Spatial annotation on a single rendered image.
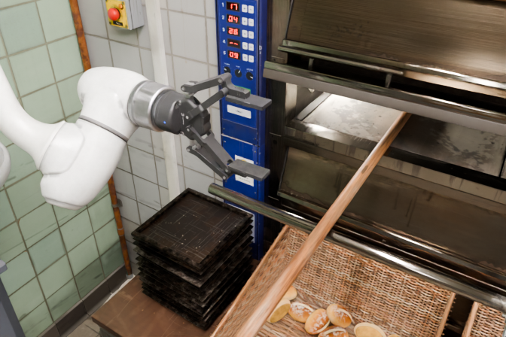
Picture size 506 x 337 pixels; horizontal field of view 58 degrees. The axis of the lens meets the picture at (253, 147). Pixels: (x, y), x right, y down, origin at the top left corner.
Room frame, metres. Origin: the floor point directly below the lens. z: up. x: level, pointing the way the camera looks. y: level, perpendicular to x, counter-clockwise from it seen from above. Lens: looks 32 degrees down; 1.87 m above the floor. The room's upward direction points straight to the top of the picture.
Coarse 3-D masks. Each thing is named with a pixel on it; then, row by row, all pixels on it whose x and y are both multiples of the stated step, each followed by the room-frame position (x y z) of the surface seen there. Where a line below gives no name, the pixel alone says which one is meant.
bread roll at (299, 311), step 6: (294, 306) 0.99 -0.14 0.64; (300, 306) 0.98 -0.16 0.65; (306, 306) 0.98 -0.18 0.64; (288, 312) 0.98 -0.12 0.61; (294, 312) 0.97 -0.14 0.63; (300, 312) 0.96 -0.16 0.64; (306, 312) 0.96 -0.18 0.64; (294, 318) 0.96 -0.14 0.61; (300, 318) 0.96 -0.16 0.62; (306, 318) 0.95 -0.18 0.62
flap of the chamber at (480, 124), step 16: (288, 64) 1.20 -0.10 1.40; (304, 64) 1.22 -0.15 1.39; (288, 80) 1.07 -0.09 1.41; (304, 80) 1.05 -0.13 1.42; (320, 80) 1.03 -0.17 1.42; (368, 80) 1.09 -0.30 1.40; (384, 80) 1.11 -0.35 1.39; (352, 96) 0.98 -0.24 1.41; (368, 96) 0.96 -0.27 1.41; (384, 96) 0.94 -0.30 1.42; (448, 96) 1.01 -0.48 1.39; (464, 96) 1.02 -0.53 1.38; (416, 112) 0.90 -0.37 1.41; (432, 112) 0.88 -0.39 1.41; (448, 112) 0.87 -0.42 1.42; (480, 128) 0.83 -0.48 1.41; (496, 128) 0.81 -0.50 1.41
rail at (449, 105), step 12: (288, 72) 1.07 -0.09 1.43; (300, 72) 1.06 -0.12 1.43; (312, 72) 1.04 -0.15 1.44; (324, 72) 1.04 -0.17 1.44; (348, 84) 0.99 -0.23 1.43; (360, 84) 0.98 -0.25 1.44; (372, 84) 0.97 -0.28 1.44; (396, 96) 0.93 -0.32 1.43; (408, 96) 0.92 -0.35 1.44; (420, 96) 0.90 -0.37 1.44; (432, 96) 0.91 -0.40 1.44; (444, 108) 0.87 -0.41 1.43; (456, 108) 0.86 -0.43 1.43; (468, 108) 0.85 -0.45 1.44; (480, 108) 0.84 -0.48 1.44; (492, 120) 0.82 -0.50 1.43; (504, 120) 0.81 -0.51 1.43
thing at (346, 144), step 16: (288, 128) 1.23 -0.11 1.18; (304, 128) 1.22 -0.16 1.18; (320, 128) 1.22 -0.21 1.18; (320, 144) 1.17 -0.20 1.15; (336, 144) 1.14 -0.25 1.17; (352, 144) 1.12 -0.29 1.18; (368, 144) 1.12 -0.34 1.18; (384, 160) 1.07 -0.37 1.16; (400, 160) 1.04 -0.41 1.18; (416, 160) 1.04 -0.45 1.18; (432, 160) 1.04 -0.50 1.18; (416, 176) 1.02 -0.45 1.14; (432, 176) 1.00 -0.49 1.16; (448, 176) 0.98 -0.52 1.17; (464, 176) 0.97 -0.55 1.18; (480, 176) 0.97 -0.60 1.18; (496, 176) 0.97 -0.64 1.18; (480, 192) 0.93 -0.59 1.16; (496, 192) 0.91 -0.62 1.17
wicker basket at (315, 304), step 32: (352, 256) 1.05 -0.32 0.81; (256, 288) 1.00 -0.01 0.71; (352, 288) 1.01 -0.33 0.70; (384, 288) 0.97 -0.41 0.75; (416, 288) 0.93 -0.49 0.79; (224, 320) 0.85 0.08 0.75; (288, 320) 0.97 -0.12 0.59; (352, 320) 0.96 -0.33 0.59; (384, 320) 0.93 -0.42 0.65; (416, 320) 0.89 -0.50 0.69
